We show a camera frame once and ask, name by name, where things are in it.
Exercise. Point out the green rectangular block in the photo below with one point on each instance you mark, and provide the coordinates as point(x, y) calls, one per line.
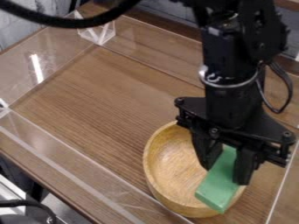
point(217, 189)

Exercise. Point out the clear acrylic tray wall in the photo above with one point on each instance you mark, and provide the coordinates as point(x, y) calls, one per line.
point(94, 190)

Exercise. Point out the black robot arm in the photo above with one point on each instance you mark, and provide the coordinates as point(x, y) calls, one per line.
point(244, 35)

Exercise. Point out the brown wooden bowl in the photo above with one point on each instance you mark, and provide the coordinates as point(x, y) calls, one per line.
point(174, 172)

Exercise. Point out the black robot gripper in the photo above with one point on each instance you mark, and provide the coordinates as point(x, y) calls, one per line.
point(229, 117)

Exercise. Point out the clear acrylic corner bracket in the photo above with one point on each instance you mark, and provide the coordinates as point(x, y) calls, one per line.
point(99, 35)

